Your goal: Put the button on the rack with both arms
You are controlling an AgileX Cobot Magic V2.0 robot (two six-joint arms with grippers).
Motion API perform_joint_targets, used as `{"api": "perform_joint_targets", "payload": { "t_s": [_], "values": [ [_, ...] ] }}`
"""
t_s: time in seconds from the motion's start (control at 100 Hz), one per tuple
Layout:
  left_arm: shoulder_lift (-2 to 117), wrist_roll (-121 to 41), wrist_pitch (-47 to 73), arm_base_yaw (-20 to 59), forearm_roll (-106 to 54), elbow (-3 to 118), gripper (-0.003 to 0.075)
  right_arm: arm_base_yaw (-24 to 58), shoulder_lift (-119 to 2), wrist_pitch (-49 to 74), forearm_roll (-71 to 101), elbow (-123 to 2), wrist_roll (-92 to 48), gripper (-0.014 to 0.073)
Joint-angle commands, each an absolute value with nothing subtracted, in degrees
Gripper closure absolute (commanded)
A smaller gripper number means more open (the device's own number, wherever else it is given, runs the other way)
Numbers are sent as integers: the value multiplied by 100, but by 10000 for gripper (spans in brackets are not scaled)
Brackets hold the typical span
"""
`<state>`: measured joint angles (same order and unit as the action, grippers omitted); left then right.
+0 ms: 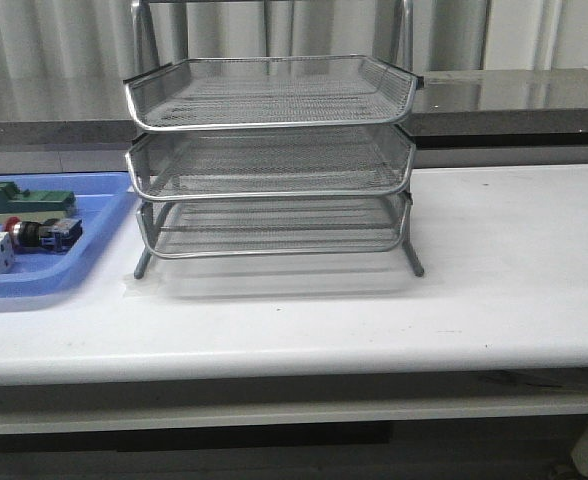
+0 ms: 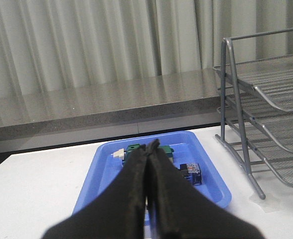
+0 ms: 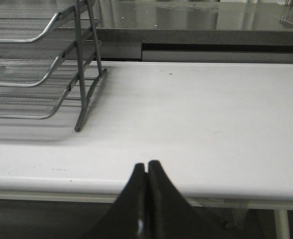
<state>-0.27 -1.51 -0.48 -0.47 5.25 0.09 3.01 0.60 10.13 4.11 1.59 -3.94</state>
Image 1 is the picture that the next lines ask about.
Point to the silver mesh tray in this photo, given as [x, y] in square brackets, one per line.
[270, 92]
[271, 163]
[225, 228]

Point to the red emergency stop button switch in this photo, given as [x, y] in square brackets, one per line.
[55, 235]

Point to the silver mesh bottom tray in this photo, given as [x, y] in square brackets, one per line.
[225, 228]

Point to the silver mesh top tray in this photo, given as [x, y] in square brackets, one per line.
[270, 92]

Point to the blue plastic tray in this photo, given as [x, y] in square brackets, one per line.
[103, 200]

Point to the grey back counter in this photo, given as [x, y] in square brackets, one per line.
[454, 109]

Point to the green terminal block module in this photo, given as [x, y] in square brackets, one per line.
[34, 205]

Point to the grey metal rack frame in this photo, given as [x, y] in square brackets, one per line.
[406, 245]

